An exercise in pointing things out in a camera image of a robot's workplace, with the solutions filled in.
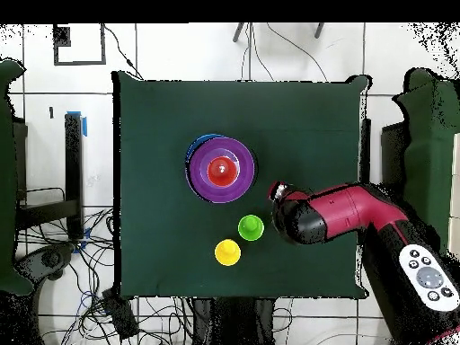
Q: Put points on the black floor stand base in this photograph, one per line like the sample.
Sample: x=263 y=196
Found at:
x=50 y=258

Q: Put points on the side table green cloth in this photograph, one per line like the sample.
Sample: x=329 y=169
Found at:
x=7 y=179
x=427 y=143

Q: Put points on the black metal stand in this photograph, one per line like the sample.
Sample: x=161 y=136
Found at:
x=366 y=151
x=73 y=172

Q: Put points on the black equipment box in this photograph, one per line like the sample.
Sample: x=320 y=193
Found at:
x=393 y=158
x=21 y=161

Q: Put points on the black floor box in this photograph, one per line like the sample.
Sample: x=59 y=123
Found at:
x=120 y=312

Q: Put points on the gray square floor frame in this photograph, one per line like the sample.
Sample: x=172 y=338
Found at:
x=79 y=63

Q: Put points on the green cup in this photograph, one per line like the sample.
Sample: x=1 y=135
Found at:
x=251 y=228

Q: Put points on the large purple bowl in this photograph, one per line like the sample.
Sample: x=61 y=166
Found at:
x=244 y=154

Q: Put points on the orange cup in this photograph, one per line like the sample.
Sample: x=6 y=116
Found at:
x=222 y=171

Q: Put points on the dark green tablecloth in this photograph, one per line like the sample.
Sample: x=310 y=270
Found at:
x=305 y=125

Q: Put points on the camera tripod legs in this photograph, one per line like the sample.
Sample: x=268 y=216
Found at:
x=238 y=33

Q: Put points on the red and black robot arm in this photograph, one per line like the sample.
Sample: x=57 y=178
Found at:
x=345 y=212

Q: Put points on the large light blue bowl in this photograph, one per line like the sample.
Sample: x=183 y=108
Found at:
x=201 y=140

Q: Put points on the yellow cup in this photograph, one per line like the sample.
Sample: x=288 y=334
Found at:
x=227 y=253

